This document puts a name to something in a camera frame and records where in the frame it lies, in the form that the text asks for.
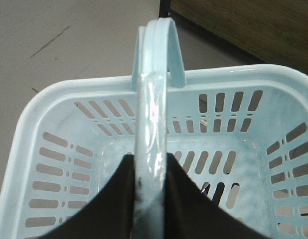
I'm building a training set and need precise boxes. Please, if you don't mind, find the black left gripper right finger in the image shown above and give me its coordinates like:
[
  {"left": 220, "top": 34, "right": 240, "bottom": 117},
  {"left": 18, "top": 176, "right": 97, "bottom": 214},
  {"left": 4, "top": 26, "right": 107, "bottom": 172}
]
[{"left": 164, "top": 153, "right": 259, "bottom": 239}]

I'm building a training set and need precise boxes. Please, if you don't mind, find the black wood-panel fruit stand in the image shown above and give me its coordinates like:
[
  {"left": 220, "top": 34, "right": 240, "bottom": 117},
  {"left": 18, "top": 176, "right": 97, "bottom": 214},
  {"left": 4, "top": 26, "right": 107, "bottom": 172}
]
[{"left": 159, "top": 0, "right": 308, "bottom": 75}]

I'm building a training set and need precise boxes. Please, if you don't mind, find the light blue plastic basket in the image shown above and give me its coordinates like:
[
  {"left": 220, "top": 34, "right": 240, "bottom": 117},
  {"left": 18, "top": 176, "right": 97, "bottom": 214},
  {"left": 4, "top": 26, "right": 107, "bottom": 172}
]
[{"left": 0, "top": 18, "right": 308, "bottom": 239}]

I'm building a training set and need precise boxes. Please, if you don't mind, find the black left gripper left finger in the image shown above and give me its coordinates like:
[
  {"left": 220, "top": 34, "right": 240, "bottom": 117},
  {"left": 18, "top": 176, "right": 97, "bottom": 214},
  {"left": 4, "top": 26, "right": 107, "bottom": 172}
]
[{"left": 44, "top": 154, "right": 135, "bottom": 239}]

